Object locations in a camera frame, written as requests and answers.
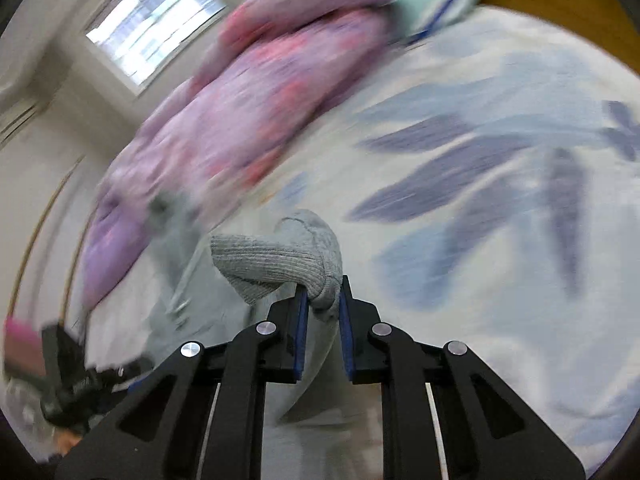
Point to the purple floral quilt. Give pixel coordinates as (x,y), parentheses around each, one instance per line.
(240,100)

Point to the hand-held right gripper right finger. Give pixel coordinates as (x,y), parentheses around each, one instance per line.
(344,340)

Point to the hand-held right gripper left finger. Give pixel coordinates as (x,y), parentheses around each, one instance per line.
(301,335)

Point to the magenta cloth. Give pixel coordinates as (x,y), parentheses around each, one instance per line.
(20,330)

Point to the bed with floral sheet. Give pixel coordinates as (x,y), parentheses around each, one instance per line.
(500,310)

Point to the grey knit sweater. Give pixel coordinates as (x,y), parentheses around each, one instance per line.
(280,260)

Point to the light blue striped pillow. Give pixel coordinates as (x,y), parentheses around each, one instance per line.
(430,0)

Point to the window with white frame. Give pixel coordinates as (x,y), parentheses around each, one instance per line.
(155,20)

